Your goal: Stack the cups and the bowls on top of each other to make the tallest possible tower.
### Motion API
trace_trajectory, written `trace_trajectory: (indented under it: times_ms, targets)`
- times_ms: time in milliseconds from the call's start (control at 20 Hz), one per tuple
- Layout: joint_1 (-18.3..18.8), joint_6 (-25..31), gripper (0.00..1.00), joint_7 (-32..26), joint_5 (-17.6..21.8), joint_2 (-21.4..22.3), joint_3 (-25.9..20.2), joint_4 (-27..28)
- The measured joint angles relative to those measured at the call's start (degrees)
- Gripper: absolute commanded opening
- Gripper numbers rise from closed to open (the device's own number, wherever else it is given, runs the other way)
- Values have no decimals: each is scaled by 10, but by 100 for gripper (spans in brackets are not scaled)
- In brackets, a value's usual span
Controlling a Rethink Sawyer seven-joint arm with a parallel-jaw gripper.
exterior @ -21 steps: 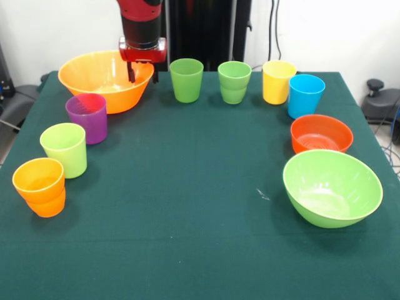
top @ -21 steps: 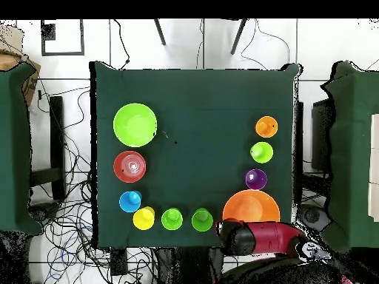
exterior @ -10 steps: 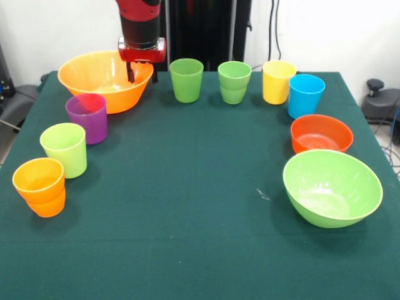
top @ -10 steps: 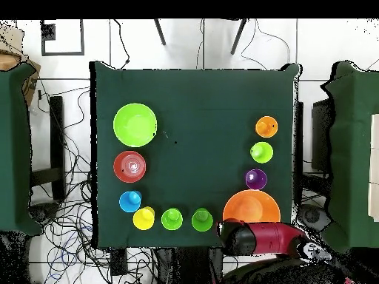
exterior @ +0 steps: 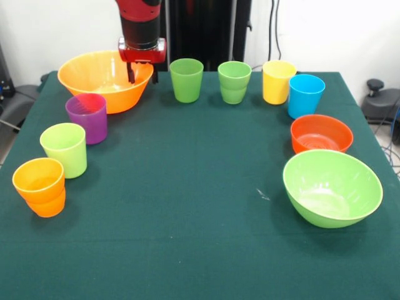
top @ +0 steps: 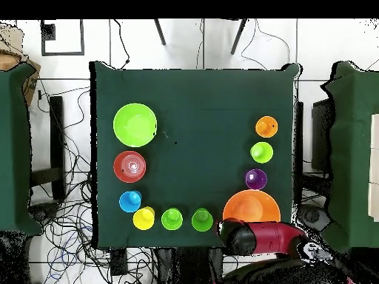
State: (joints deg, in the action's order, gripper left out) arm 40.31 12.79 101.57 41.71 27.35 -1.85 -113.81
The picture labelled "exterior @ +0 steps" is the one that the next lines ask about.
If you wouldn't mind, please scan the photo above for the large orange bowl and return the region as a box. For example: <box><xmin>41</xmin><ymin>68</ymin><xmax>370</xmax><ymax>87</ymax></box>
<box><xmin>57</xmin><ymin>50</ymin><xmax>154</xmax><ymax>115</ymax></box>

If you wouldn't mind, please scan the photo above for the orange cup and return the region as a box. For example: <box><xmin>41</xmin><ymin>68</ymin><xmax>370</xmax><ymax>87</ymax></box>
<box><xmin>24</xmin><ymin>187</ymin><xmax>67</xmax><ymax>218</ymax></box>
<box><xmin>12</xmin><ymin>157</ymin><xmax>66</xmax><ymax>204</ymax></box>

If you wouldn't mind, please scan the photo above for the red bowl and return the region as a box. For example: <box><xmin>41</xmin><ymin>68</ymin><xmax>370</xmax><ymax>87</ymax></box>
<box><xmin>290</xmin><ymin>114</ymin><xmax>354</xmax><ymax>154</ymax></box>

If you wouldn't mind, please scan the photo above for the large green bowl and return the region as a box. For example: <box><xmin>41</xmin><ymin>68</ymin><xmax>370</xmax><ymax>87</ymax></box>
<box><xmin>282</xmin><ymin>149</ymin><xmax>384</xmax><ymax>229</ymax></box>

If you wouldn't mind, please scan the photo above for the black equipment box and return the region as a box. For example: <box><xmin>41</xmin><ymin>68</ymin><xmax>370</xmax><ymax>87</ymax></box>
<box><xmin>0</xmin><ymin>42</ymin><xmax>16</xmax><ymax>101</ymax></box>

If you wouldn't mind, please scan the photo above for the purple cup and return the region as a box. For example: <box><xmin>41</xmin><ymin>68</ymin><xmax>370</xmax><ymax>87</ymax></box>
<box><xmin>64</xmin><ymin>92</ymin><xmax>108</xmax><ymax>146</ymax></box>

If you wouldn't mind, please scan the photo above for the grey black device base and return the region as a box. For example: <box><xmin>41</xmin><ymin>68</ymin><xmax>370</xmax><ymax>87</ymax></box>
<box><xmin>361</xmin><ymin>77</ymin><xmax>400</xmax><ymax>126</ymax></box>
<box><xmin>0</xmin><ymin>84</ymin><xmax>43</xmax><ymax>132</ymax></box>

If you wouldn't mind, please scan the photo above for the tangle of floor cables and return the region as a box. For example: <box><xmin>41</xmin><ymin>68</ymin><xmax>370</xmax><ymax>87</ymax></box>
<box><xmin>373</xmin><ymin>106</ymin><xmax>400</xmax><ymax>182</ymax></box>

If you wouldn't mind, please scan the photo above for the blue cup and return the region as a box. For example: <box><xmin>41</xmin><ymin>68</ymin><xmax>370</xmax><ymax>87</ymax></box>
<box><xmin>287</xmin><ymin>74</ymin><xmax>326</xmax><ymax>120</ymax></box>

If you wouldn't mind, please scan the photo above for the dark green tablecloth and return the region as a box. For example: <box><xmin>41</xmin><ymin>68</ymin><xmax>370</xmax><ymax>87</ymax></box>
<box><xmin>0</xmin><ymin>70</ymin><xmax>400</xmax><ymax>300</ymax></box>

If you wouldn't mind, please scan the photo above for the black wall cable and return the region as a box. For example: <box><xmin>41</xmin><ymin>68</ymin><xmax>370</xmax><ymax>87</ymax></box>
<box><xmin>268</xmin><ymin>0</ymin><xmax>284</xmax><ymax>62</ymax></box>

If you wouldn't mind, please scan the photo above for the lime green cup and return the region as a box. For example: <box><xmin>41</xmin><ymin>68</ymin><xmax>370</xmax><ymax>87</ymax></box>
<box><xmin>39</xmin><ymin>122</ymin><xmax>88</xmax><ymax>179</ymax></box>

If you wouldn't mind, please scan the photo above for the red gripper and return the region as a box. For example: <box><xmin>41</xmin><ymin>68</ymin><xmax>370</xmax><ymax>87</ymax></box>
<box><xmin>117</xmin><ymin>37</ymin><xmax>168</xmax><ymax>85</ymax></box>

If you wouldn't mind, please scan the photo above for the yellow cup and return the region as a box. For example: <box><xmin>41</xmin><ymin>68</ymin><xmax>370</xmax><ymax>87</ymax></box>
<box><xmin>262</xmin><ymin>60</ymin><xmax>298</xmax><ymax>106</ymax></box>

